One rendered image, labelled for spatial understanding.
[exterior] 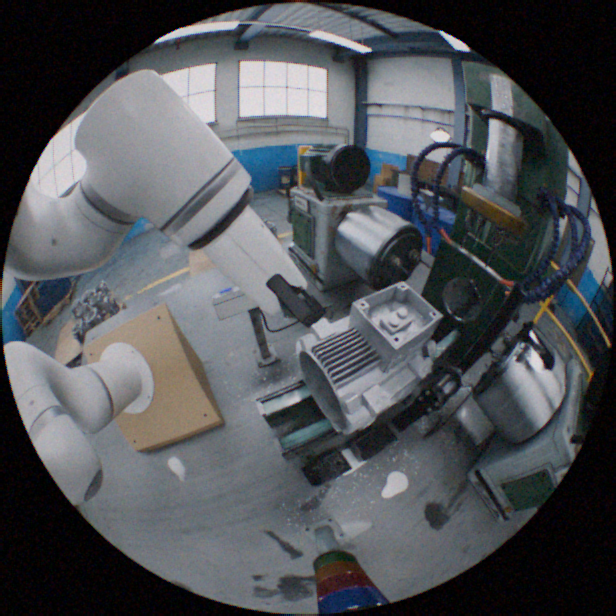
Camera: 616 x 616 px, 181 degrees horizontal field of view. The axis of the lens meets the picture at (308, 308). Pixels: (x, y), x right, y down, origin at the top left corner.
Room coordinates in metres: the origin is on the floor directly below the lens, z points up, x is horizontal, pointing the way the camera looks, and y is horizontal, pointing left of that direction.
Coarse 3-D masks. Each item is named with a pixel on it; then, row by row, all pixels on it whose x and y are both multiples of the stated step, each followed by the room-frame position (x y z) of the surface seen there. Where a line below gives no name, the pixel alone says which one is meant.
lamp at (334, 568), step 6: (330, 564) -0.15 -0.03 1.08; (336, 564) -0.15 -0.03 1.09; (342, 564) -0.15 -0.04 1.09; (348, 564) -0.15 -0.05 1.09; (354, 564) -0.15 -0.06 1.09; (318, 570) -0.16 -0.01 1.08; (324, 570) -0.16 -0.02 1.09; (330, 570) -0.15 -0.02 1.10; (336, 570) -0.15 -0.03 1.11; (342, 570) -0.15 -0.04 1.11; (348, 570) -0.15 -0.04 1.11; (354, 570) -0.15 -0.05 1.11; (360, 570) -0.15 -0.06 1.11; (318, 576) -0.16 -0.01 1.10; (324, 576) -0.16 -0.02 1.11; (318, 582) -0.17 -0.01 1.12
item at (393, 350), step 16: (400, 288) 0.27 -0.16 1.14; (352, 304) 0.23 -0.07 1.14; (368, 304) 0.25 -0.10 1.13; (384, 304) 0.26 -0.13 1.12; (400, 304) 0.26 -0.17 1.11; (416, 304) 0.25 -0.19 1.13; (352, 320) 0.22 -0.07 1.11; (368, 320) 0.20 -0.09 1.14; (384, 320) 0.21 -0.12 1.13; (400, 320) 0.21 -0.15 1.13; (416, 320) 0.22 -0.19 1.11; (432, 320) 0.20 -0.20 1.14; (368, 336) 0.19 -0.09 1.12; (384, 336) 0.17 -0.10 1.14; (400, 336) 0.19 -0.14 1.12; (416, 336) 0.17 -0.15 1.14; (384, 352) 0.16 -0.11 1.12; (400, 352) 0.15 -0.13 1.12; (384, 368) 0.15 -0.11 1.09
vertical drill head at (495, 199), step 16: (496, 80) 0.34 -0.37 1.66; (496, 96) 0.35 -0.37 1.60; (512, 112) 0.32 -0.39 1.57; (496, 128) 0.35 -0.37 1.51; (512, 128) 0.32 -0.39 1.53; (496, 144) 0.35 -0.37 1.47; (512, 144) 0.32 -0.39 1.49; (496, 160) 0.34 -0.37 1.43; (512, 160) 0.32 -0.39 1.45; (496, 176) 0.34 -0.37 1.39; (512, 176) 0.31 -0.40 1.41; (464, 192) 0.38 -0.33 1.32; (480, 192) 0.35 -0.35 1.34; (496, 192) 0.33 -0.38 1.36; (512, 192) 0.31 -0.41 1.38; (480, 208) 0.32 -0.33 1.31; (496, 208) 0.30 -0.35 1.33; (512, 208) 0.29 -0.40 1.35; (480, 224) 0.41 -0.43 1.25; (496, 224) 0.29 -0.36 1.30; (512, 224) 0.27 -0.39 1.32; (464, 240) 0.37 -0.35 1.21; (496, 240) 0.29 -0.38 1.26; (496, 256) 0.35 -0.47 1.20
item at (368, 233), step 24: (360, 216) 0.61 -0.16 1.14; (384, 216) 0.58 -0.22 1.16; (336, 240) 0.64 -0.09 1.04; (360, 240) 0.54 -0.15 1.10; (384, 240) 0.49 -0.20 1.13; (408, 240) 0.53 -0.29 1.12; (360, 264) 0.51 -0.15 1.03; (384, 264) 0.49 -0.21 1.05; (408, 264) 0.54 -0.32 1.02; (384, 288) 0.49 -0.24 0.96
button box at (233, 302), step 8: (232, 288) 0.36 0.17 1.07; (216, 296) 0.33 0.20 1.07; (224, 296) 0.32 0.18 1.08; (232, 296) 0.33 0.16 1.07; (240, 296) 0.33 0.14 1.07; (216, 304) 0.31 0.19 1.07; (224, 304) 0.31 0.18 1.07; (232, 304) 0.32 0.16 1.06; (240, 304) 0.32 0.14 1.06; (248, 304) 0.33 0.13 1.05; (256, 304) 0.33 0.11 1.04; (216, 312) 0.30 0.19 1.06; (224, 312) 0.30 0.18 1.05; (232, 312) 0.31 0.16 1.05; (240, 312) 0.31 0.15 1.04
